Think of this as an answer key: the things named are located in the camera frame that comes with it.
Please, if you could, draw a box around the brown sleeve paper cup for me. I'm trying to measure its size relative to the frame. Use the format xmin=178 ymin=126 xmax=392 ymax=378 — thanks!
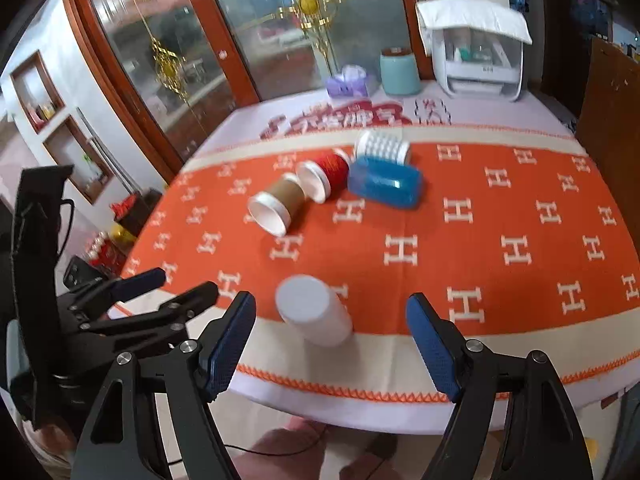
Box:
xmin=247 ymin=172 xmax=307 ymax=237

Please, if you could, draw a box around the black cable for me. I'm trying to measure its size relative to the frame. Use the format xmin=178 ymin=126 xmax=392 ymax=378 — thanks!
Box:
xmin=56 ymin=198 xmax=76 ymax=261

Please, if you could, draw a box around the glass sliding door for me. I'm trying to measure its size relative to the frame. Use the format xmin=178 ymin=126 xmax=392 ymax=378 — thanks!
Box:
xmin=63 ymin=0 xmax=420 ymax=179

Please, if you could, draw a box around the white countertop appliance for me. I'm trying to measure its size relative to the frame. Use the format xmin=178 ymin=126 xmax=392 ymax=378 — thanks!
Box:
xmin=431 ymin=27 xmax=524 ymax=102

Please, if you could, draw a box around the teal cylindrical canister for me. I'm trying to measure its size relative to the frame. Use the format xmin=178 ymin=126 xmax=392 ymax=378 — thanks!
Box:
xmin=380 ymin=47 xmax=421 ymax=96

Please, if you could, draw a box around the white plastic cup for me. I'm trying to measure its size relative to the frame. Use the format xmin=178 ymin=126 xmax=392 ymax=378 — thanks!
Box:
xmin=274 ymin=274 xmax=352 ymax=348

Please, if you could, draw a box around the white folded towel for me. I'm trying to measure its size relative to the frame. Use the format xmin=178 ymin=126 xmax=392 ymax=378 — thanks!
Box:
xmin=416 ymin=0 xmax=533 ymax=55

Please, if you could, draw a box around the orange H-pattern table cloth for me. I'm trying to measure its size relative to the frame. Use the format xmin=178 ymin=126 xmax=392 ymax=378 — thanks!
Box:
xmin=111 ymin=127 xmax=639 ymax=403

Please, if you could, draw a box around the blue translucent plastic cup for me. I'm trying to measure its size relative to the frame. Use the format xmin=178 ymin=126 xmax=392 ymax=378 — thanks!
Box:
xmin=347 ymin=157 xmax=424 ymax=209

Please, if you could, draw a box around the purple tissue pack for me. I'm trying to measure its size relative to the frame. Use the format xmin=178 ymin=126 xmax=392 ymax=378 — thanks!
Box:
xmin=326 ymin=65 xmax=369 ymax=98

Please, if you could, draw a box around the red flower basket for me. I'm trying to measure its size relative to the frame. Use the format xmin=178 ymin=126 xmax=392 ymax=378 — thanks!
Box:
xmin=111 ymin=188 xmax=163 ymax=237

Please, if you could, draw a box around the red paper cup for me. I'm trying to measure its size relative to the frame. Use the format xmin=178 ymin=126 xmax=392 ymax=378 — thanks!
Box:
xmin=295 ymin=148 xmax=350 ymax=204

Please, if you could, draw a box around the brown wooden cabinet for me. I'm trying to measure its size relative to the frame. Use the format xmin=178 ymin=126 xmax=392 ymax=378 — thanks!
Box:
xmin=576 ymin=38 xmax=640 ymax=244

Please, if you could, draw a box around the grey checked paper cup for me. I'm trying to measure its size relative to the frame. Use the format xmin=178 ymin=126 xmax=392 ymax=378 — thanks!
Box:
xmin=354 ymin=130 xmax=410 ymax=165

